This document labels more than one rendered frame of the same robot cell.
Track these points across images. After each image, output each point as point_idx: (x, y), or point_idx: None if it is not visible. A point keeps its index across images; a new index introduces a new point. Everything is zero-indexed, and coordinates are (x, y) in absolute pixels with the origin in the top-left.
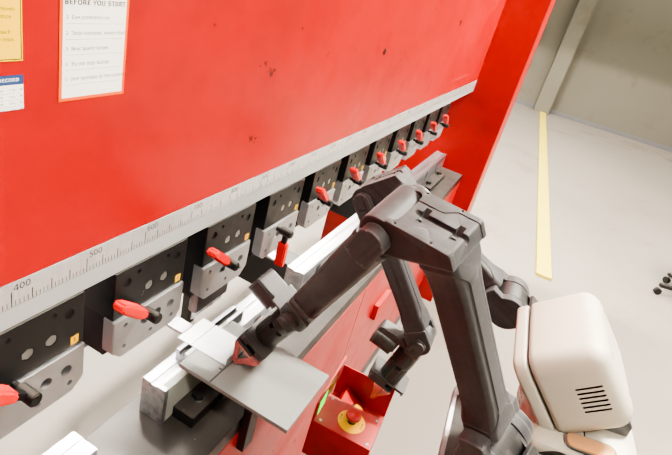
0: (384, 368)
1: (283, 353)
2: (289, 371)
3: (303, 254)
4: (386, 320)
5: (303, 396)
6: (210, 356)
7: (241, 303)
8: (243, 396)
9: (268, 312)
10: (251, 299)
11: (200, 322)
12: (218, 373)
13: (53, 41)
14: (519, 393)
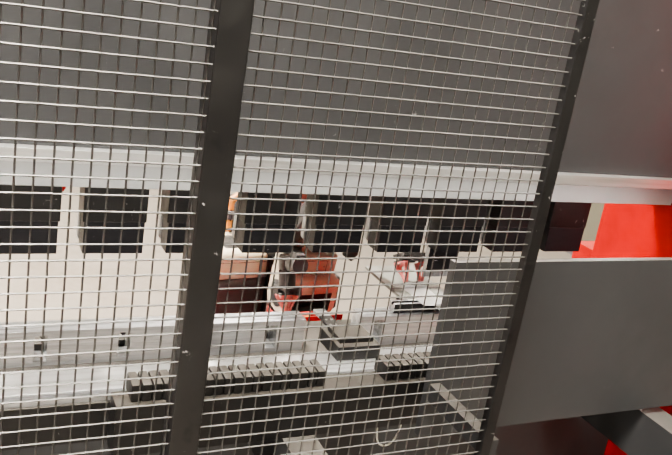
0: (294, 282)
1: (384, 279)
2: (388, 274)
3: (274, 320)
4: (297, 253)
5: (390, 267)
6: (432, 292)
7: (379, 315)
8: (425, 278)
9: (405, 252)
10: (368, 314)
11: (428, 304)
12: (432, 287)
13: None
14: (305, 195)
